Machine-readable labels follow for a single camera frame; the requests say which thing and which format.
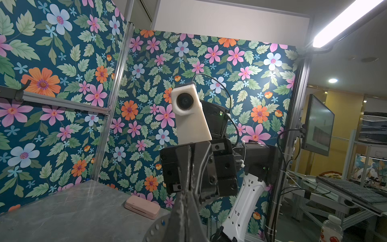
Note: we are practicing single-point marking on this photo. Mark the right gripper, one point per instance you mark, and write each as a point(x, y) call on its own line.
point(207, 169)

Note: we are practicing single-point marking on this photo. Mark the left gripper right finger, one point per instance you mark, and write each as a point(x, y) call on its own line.
point(194, 231)

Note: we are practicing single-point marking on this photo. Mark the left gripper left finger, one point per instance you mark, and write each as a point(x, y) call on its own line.
point(175, 231)

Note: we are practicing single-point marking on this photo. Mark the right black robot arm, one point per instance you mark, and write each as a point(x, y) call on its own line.
point(257, 168)

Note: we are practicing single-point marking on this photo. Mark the pink eraser case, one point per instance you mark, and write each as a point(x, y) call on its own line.
point(142, 207)

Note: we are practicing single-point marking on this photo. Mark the plastic drink bottle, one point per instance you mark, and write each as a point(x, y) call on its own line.
point(331, 230)

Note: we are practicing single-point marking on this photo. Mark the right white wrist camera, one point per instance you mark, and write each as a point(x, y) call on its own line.
point(191, 124)

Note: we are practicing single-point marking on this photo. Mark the wall mounted monitor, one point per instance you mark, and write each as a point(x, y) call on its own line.
point(318, 127)

